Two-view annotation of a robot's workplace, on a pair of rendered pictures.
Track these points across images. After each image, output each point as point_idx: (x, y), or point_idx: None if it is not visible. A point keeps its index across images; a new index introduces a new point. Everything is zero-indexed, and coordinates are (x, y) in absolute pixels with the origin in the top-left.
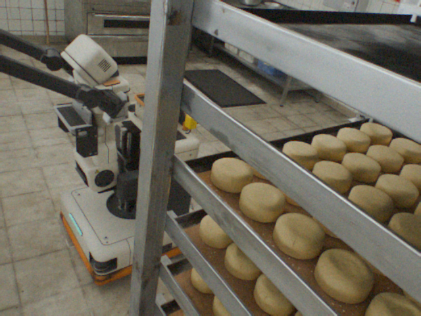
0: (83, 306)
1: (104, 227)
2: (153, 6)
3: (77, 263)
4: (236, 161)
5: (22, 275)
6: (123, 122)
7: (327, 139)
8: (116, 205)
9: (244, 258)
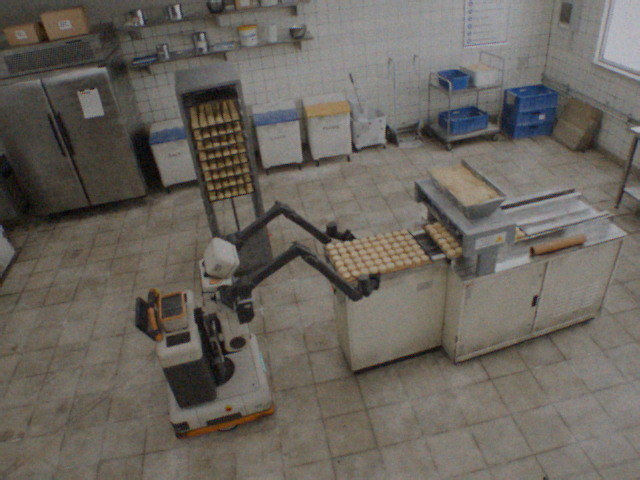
0: (270, 348)
1: (242, 350)
2: (243, 97)
3: (268, 378)
4: (233, 118)
5: (307, 372)
6: (201, 320)
7: (211, 122)
8: (226, 373)
9: (237, 125)
